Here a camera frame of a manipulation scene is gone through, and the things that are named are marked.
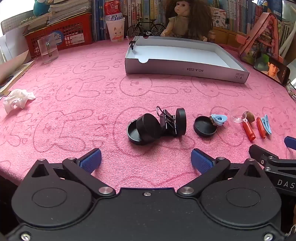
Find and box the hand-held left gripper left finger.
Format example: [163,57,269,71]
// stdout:
[29,148,116,198]

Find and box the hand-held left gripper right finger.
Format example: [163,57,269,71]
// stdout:
[177,148,266,198]

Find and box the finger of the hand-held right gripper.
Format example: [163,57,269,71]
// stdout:
[284,136,296,150]
[249,144,281,167]

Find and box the orange red clip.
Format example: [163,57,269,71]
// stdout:
[256,117,266,139]
[241,120,257,141]

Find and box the plain blue hair clip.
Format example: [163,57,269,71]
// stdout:
[261,114,272,135]

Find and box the black round cap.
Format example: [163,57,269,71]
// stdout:
[136,113,162,143]
[127,119,151,146]
[194,116,218,138]
[175,108,187,136]

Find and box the brown nut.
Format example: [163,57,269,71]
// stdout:
[242,111,255,123]

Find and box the clear suction cup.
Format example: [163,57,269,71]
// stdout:
[231,108,247,123]

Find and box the blue hair clip with beads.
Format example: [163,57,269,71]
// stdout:
[209,114,228,127]

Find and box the large black binder clip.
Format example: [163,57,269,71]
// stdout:
[156,106,177,136]

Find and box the white cardboard box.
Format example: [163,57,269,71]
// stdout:
[125,36,250,83]

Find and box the pink rabbit print towel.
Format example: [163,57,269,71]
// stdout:
[0,38,296,194]

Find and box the black smartphone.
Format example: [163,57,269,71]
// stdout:
[254,52,290,85]

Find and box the crumpled white tissue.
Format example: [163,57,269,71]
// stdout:
[2,89,36,114]

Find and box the pink triangular toy house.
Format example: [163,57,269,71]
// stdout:
[237,13,281,64]

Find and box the open book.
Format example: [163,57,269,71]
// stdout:
[0,59,35,95]

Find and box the clear glass cup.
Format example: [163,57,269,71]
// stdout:
[37,33,59,65]

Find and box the wooden drawer box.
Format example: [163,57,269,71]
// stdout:
[208,27,252,45]

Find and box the small black binder clip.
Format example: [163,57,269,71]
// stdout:
[127,36,139,50]

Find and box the large red plastic basket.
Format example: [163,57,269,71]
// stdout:
[23,13,94,57]

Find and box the white paper cup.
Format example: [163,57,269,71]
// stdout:
[106,17,126,42]

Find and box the long row of upright books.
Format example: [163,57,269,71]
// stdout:
[213,0,284,33]

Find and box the miniature black bicycle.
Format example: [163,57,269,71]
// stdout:
[127,19,166,37]

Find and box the row of thin blue books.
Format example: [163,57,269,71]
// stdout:
[94,0,107,42]

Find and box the doll with curly brown hair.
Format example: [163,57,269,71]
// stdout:
[161,0,214,42]

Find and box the colourful small carton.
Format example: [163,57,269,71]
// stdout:
[211,7,227,29]

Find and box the red beer can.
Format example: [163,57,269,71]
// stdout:
[104,0,123,22]

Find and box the stack of books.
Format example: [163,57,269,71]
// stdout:
[21,0,93,25]

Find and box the blue and white plush toy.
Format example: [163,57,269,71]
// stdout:
[33,0,56,15]

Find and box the white cable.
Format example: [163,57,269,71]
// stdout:
[285,80,296,102]

